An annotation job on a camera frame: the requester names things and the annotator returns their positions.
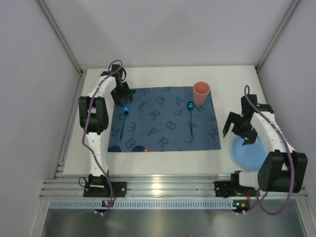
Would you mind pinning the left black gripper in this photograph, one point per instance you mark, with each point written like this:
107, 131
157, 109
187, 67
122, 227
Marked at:
121, 95

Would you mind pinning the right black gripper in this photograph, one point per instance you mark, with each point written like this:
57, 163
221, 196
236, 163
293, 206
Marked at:
241, 126

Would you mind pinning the blue plastic plate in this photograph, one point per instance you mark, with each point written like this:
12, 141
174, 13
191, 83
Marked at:
249, 157

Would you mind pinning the blue lettered cloth placemat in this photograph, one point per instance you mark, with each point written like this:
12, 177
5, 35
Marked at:
159, 121

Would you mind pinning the pink plastic cup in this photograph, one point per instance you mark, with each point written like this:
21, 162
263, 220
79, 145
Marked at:
200, 93

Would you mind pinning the blue plastic spoon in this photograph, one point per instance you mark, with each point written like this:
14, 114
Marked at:
190, 108

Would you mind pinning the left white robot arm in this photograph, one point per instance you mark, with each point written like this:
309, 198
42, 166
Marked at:
94, 118

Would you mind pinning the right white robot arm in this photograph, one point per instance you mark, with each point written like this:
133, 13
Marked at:
283, 169

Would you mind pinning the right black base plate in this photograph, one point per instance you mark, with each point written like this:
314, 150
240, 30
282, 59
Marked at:
226, 189

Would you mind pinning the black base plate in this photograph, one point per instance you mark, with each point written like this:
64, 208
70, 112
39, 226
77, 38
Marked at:
94, 191
226, 189

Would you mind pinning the aluminium front rail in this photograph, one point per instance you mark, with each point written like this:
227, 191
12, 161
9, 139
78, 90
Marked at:
141, 186

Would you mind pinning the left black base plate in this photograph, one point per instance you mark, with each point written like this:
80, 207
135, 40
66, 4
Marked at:
94, 191

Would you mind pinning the slotted white cable duct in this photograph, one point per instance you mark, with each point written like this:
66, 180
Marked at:
145, 204

